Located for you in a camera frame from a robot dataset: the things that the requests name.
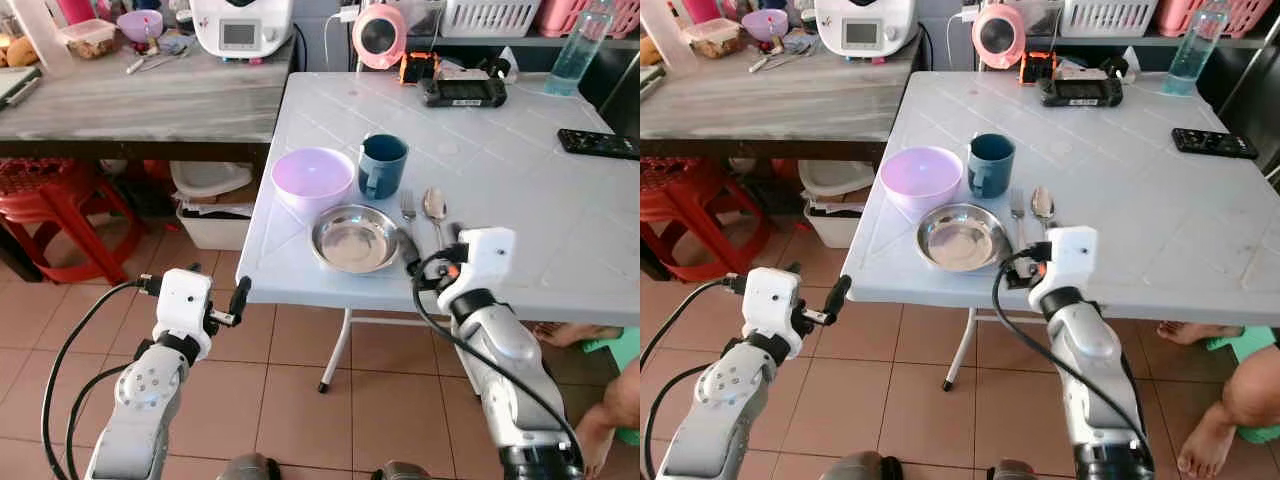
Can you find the white plastic folding table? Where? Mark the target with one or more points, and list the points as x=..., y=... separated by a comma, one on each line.
x=1140, y=210
x=520, y=210

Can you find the black remote control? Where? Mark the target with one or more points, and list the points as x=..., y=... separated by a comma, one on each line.
x=598, y=144
x=1214, y=143

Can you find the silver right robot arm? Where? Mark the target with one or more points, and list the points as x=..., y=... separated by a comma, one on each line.
x=505, y=370
x=1095, y=370

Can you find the person's bare foot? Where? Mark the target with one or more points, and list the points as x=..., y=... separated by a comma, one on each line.
x=570, y=334
x=1195, y=332

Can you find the grey wooden counter table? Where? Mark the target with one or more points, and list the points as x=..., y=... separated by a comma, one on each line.
x=770, y=105
x=140, y=105

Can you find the dark blue mug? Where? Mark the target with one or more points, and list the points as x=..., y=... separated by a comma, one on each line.
x=992, y=165
x=385, y=165

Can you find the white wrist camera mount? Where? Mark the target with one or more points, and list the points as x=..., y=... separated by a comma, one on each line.
x=1068, y=262
x=485, y=262
x=182, y=305
x=768, y=305

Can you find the steel fork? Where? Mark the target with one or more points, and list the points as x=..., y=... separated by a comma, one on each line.
x=408, y=208
x=1018, y=208

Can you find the robot left leg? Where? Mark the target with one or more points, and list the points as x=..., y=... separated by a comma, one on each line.
x=250, y=467
x=865, y=467

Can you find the orange black small device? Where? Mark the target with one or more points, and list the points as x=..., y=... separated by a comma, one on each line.
x=1036, y=68
x=417, y=68

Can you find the clear blue water bottle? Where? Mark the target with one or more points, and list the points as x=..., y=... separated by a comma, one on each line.
x=1193, y=55
x=575, y=55

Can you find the white plastic storage bin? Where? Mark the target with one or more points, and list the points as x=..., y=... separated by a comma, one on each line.
x=835, y=222
x=212, y=225

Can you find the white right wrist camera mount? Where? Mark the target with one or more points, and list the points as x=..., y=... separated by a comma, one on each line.
x=1068, y=262
x=485, y=262

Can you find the black handheld controller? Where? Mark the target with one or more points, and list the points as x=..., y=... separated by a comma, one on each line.
x=463, y=92
x=1080, y=92

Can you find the pink plastic basket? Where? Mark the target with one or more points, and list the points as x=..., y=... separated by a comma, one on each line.
x=585, y=15
x=1215, y=15

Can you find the pink round appliance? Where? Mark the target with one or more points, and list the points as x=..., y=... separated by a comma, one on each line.
x=380, y=35
x=998, y=35

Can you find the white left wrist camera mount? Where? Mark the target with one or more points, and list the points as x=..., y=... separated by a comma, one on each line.
x=182, y=305
x=768, y=305

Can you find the white kitchen appliance with display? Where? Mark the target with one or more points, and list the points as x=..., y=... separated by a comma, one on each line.
x=240, y=25
x=865, y=25

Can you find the small purple bowl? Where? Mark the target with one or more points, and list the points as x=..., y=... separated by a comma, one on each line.
x=765, y=25
x=140, y=25

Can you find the metal utensil on counter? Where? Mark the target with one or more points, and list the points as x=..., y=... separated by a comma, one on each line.
x=150, y=60
x=775, y=60

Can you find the clear food container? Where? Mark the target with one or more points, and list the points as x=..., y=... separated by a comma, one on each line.
x=88, y=40
x=713, y=40

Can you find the robot right leg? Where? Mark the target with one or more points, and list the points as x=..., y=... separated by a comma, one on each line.
x=402, y=471
x=1012, y=471

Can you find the green plastic stool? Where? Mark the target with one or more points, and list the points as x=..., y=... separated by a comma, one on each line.
x=1255, y=345
x=625, y=345

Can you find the robot leg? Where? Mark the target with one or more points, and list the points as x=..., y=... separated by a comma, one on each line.
x=1012, y=471
x=402, y=471
x=865, y=467
x=250, y=467

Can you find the person's bare leg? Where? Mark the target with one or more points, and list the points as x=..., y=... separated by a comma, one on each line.
x=1235, y=410
x=605, y=420

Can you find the red plastic stool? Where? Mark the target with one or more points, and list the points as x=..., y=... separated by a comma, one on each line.
x=680, y=205
x=60, y=210

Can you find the stainless steel plate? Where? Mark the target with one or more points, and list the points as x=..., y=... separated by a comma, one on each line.
x=962, y=238
x=355, y=240

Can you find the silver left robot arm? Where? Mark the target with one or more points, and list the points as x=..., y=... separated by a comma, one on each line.
x=722, y=395
x=140, y=400

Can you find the white plastic basket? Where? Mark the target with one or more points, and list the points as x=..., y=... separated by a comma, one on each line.
x=490, y=17
x=1110, y=17

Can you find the pink plastic bowl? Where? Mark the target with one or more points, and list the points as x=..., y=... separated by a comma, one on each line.
x=920, y=175
x=312, y=175

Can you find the steel spoon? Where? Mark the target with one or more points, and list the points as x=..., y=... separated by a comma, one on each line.
x=435, y=205
x=1043, y=203

